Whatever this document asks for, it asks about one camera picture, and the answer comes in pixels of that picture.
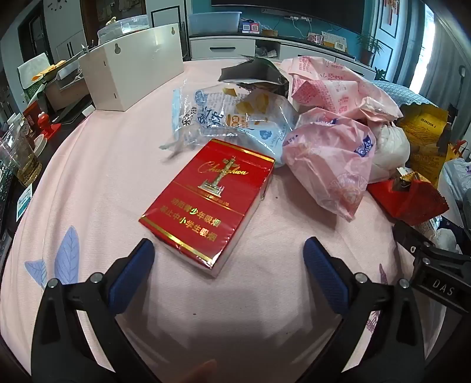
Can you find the yellow paper bag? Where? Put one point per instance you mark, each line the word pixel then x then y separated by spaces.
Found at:
pixel 427 140

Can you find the clear glass jar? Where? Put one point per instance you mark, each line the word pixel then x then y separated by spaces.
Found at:
pixel 22 158

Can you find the light blue textured cloth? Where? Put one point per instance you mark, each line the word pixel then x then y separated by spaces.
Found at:
pixel 401 94

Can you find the translucent storage bin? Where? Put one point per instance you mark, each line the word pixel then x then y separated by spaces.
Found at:
pixel 213 23

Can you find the potted plant in red pot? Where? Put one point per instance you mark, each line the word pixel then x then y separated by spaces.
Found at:
pixel 368 48

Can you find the pink leaf print tablecloth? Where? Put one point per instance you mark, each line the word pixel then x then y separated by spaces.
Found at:
pixel 110 184

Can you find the person's left hand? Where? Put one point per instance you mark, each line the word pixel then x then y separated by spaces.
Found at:
pixel 198 373

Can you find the grey yellow patterned curtain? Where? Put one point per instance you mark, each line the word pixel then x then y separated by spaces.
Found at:
pixel 441 55

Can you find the pink printed plastic bag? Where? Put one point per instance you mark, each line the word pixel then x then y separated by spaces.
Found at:
pixel 331 88

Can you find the dark green snack wrapper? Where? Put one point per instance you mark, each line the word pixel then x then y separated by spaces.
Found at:
pixel 254 72

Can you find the cardboard box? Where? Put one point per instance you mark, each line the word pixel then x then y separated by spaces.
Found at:
pixel 62 88

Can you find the red cigarette box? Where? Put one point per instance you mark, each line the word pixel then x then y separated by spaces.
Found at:
pixel 206 206

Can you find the black television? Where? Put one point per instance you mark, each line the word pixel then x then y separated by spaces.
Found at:
pixel 294 11

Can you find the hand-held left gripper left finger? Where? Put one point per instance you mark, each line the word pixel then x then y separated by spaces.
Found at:
pixel 130 274

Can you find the white box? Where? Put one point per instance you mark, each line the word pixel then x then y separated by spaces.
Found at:
pixel 140 70

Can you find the small potted plant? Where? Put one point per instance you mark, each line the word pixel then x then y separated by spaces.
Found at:
pixel 379 73

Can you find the black floor lamp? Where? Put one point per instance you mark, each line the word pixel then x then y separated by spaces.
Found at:
pixel 461 73

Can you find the red snack wrapper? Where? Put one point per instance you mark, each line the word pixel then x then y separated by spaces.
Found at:
pixel 415 204

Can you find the red figurine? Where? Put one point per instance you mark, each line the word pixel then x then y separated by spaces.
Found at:
pixel 46 123

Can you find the clear blue snack wrapper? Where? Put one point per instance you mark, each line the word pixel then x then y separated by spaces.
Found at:
pixel 220 118

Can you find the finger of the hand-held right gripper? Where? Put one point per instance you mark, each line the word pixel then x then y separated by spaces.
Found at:
pixel 412 241

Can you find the white tv cabinet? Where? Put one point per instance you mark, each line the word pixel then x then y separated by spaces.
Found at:
pixel 220 46

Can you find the clear plastic container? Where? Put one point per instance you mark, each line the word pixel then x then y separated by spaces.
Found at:
pixel 117 31

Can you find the orange shopping bag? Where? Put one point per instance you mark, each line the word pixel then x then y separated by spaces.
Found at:
pixel 460 151

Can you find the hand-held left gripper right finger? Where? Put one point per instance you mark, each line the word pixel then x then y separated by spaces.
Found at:
pixel 325 274

